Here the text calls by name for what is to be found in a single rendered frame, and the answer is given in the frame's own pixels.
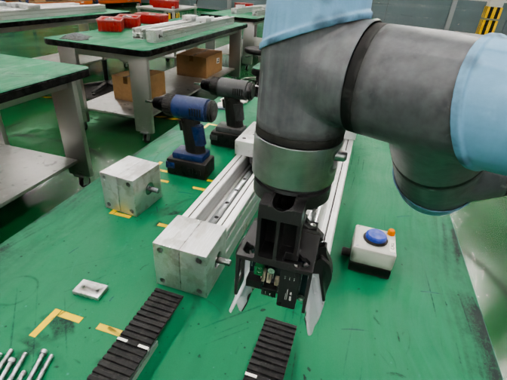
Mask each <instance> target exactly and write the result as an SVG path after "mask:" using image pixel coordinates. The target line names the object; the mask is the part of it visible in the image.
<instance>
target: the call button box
mask: <svg viewBox="0 0 507 380"><path fill-rule="evenodd" d="M369 229H372V228H370V227H366V226H363V225H356V226H355V231H354V234H353V238H352V242H351V246H350V248H348V247H343V248H342V252H341V254H342V255H343V256H348V257H349V263H348V269H350V270H353V271H358V272H361V273H365V274H370V275H373V276H376V277H381V278H385V279H389V276H390V274H391V270H392V268H393V265H394V263H395V259H396V243H395V236H393V237H392V236H389V235H387V231H383V230H381V231H383V232H384V233H385V234H386V235H387V240H386V242H385V243H384V244H375V243H373V242H371V241H369V240H368V239H367V238H366V232H367V230H369Z"/></svg>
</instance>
